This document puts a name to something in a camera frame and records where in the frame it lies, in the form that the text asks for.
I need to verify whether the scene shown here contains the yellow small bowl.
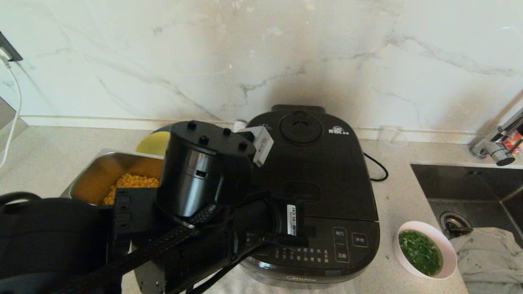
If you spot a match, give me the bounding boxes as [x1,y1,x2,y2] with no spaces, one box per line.
[136,131,170,156]

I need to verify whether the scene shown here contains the grey appliance edge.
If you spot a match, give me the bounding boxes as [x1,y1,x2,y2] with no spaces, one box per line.
[0,96,29,154]

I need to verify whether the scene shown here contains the red-orange small item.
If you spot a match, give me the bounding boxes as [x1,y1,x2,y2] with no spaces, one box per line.
[503,131,523,156]

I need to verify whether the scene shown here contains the chopped green vegetables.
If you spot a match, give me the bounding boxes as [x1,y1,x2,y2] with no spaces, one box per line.
[398,229,443,276]

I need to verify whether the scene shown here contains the stainless steel tray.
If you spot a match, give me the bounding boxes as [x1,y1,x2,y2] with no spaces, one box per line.
[61,149,165,207]

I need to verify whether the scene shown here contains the white towel under cooker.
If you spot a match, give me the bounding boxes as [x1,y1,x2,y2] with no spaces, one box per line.
[200,120,356,294]

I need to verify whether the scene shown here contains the metal sink drain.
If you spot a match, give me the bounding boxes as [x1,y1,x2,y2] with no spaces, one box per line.
[440,211,474,239]

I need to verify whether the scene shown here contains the white cable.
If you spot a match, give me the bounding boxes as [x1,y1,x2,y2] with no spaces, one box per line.
[0,49,24,170]

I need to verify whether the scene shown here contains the chrome faucet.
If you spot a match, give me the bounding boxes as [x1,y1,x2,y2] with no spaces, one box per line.
[469,107,523,166]

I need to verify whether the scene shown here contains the stainless steel sink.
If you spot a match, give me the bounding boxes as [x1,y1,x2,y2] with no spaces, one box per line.
[410,163,523,249]

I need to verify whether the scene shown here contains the black rice cooker lid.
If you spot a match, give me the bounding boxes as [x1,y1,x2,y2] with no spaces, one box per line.
[245,105,378,223]

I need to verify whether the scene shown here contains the white crumpled cloth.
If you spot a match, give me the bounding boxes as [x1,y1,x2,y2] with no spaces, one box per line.
[449,227,523,294]

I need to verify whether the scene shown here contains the clear glass cup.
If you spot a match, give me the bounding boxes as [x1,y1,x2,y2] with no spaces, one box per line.
[378,126,409,154]

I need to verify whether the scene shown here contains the white round bowl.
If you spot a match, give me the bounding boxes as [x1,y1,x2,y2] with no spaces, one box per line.
[393,220,457,279]

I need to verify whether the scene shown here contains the black power cord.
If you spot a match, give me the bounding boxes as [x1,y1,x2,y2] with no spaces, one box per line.
[362,152,389,182]

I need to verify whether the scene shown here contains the black wall socket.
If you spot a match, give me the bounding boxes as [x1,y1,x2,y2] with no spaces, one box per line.
[0,31,25,63]

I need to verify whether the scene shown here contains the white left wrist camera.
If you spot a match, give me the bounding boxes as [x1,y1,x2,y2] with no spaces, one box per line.
[237,126,274,168]

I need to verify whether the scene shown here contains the yellow corn kernels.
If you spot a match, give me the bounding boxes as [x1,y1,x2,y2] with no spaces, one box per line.
[103,174,160,205]

